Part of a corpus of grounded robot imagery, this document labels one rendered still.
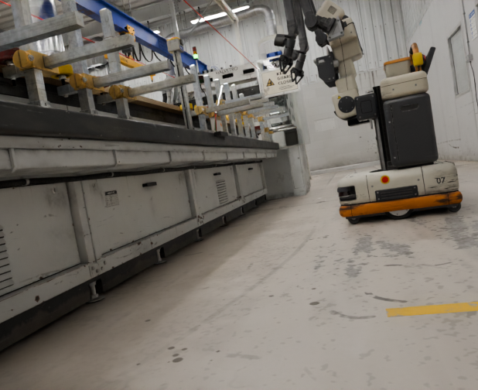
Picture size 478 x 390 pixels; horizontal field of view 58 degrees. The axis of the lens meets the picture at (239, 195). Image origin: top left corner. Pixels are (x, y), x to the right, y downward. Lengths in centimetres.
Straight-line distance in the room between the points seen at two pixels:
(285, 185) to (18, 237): 435
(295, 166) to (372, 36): 714
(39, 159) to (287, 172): 446
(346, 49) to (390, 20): 933
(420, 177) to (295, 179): 301
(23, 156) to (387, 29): 1131
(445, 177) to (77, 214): 190
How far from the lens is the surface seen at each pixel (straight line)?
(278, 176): 559
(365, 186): 260
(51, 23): 113
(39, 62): 144
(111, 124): 165
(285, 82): 549
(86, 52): 137
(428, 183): 261
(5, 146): 127
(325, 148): 1172
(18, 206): 162
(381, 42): 1206
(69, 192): 182
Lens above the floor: 42
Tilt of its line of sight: 3 degrees down
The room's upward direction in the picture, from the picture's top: 10 degrees counter-clockwise
